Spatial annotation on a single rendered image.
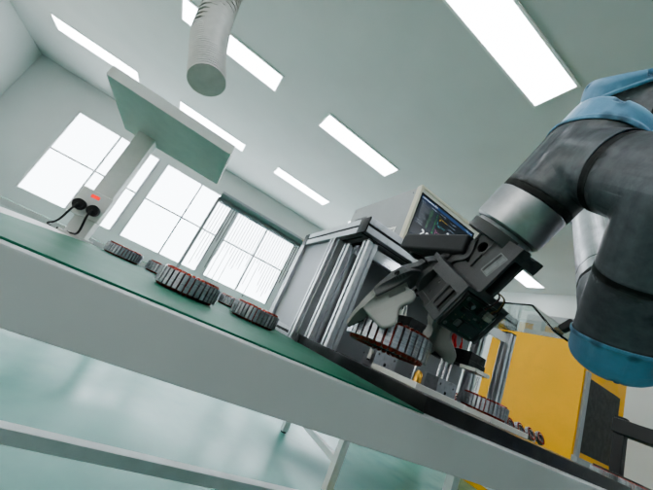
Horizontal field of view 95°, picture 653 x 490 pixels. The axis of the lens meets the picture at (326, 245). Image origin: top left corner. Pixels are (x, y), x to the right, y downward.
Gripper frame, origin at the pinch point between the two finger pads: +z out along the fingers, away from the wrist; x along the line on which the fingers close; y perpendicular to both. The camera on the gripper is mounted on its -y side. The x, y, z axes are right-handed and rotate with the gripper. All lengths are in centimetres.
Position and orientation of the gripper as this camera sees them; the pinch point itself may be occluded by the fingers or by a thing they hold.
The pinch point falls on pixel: (384, 338)
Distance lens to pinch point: 44.3
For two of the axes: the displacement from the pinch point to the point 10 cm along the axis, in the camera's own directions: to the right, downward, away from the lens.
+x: 8.0, 4.8, 3.6
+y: 1.4, 4.4, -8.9
